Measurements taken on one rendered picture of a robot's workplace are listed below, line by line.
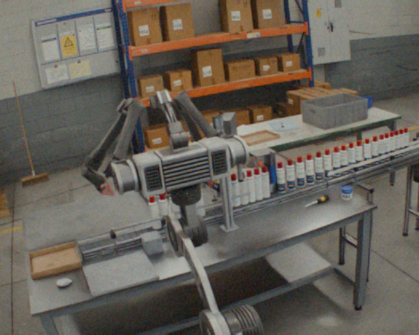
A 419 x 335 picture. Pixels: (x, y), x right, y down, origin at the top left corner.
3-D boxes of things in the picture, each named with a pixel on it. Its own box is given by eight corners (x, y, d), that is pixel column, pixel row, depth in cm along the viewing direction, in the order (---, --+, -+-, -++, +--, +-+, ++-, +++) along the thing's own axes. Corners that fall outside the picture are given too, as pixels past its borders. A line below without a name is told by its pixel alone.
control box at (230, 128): (238, 143, 276) (235, 112, 270) (234, 153, 261) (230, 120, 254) (221, 143, 279) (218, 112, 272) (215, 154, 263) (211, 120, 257)
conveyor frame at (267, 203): (318, 183, 321) (318, 177, 320) (328, 188, 312) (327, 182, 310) (80, 251, 268) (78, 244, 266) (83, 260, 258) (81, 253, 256)
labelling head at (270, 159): (270, 183, 318) (267, 147, 309) (279, 190, 306) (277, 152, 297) (251, 189, 313) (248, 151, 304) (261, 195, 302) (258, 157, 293)
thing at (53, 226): (274, 152, 395) (274, 151, 395) (377, 208, 280) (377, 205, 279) (22, 217, 327) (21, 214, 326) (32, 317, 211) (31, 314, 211)
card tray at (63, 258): (75, 246, 274) (73, 241, 272) (81, 266, 251) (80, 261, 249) (29, 258, 264) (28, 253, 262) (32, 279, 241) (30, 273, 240)
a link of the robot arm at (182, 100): (166, 93, 244) (183, 83, 245) (171, 108, 256) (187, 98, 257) (215, 153, 224) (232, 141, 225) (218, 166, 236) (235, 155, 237)
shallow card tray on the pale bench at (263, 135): (266, 132, 454) (266, 129, 453) (280, 138, 434) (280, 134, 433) (235, 140, 441) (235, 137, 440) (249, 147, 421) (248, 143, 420)
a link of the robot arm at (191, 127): (174, 108, 248) (191, 97, 250) (169, 104, 252) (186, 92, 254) (198, 160, 280) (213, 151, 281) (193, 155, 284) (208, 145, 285)
